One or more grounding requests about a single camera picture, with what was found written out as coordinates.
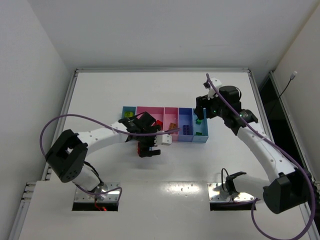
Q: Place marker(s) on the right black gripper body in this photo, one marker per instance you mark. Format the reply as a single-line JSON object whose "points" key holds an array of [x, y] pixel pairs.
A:
{"points": [[201, 106]]}

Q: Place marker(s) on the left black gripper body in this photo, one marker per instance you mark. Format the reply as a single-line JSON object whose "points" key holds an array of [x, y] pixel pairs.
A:
{"points": [[145, 144]]}

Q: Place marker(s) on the red orange lego stack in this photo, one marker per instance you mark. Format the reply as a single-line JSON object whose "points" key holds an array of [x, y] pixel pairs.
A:
{"points": [[139, 149]]}

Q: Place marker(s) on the purple lego brick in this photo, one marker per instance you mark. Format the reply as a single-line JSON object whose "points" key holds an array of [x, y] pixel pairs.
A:
{"points": [[186, 129]]}

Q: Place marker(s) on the orange lego brick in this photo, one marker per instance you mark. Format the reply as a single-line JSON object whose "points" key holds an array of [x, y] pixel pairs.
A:
{"points": [[172, 126]]}

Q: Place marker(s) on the red flower lego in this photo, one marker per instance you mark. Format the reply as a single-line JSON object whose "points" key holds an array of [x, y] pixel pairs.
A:
{"points": [[159, 123]]}

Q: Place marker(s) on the yellow green red lego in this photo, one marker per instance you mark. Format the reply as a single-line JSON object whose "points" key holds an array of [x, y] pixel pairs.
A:
{"points": [[128, 114]]}

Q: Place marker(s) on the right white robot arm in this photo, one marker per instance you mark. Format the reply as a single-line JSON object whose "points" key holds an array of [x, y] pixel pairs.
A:
{"points": [[287, 186]]}

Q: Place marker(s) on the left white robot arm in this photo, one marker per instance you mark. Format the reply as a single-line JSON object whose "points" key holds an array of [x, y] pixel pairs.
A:
{"points": [[67, 156]]}

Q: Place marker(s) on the right light blue bin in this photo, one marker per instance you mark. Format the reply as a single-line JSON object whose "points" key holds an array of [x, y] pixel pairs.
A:
{"points": [[203, 128]]}

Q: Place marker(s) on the light blue bin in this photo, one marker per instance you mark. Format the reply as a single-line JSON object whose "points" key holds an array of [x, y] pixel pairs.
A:
{"points": [[203, 128], [128, 108]]}

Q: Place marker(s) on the dark blue bin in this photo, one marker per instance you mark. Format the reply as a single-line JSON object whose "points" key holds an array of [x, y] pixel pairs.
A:
{"points": [[185, 117]]}

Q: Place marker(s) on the small pink bin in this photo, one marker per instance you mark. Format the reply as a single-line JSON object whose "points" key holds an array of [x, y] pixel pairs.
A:
{"points": [[171, 115]]}

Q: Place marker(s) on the large pink bin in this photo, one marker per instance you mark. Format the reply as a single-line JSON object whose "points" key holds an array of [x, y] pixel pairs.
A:
{"points": [[155, 112]]}

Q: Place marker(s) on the left light blue bin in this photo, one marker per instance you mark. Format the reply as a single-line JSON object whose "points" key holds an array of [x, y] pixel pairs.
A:
{"points": [[128, 108]]}

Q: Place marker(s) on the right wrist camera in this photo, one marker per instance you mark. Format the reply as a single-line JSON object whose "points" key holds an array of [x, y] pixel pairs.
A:
{"points": [[213, 87]]}

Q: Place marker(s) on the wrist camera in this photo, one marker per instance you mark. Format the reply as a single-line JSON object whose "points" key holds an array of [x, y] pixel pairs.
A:
{"points": [[213, 87], [163, 139]]}

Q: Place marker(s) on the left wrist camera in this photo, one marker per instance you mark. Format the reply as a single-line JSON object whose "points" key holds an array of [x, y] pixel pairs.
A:
{"points": [[163, 139]]}

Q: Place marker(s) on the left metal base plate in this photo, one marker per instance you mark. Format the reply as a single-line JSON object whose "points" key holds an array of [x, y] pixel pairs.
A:
{"points": [[109, 192]]}

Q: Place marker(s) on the metal base plate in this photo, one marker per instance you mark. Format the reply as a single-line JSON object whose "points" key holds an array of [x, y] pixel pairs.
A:
{"points": [[109, 192], [217, 195]]}

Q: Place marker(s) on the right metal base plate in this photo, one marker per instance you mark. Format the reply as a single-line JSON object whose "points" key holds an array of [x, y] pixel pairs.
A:
{"points": [[217, 195]]}

